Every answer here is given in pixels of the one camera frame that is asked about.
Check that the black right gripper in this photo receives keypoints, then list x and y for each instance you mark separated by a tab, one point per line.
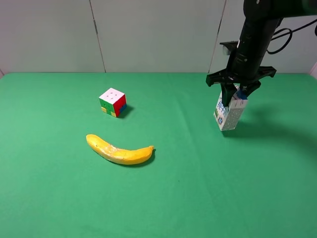
241	70

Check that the white blue milk carton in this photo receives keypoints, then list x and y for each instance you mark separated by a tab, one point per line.
227	117

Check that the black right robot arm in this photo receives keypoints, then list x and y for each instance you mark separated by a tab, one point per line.
262	17

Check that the multicoloured rubik's cube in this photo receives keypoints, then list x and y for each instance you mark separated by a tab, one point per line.
113	102

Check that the yellow banana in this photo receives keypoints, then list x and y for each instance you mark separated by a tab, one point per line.
118	155

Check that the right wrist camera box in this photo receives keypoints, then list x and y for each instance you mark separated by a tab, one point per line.
228	47

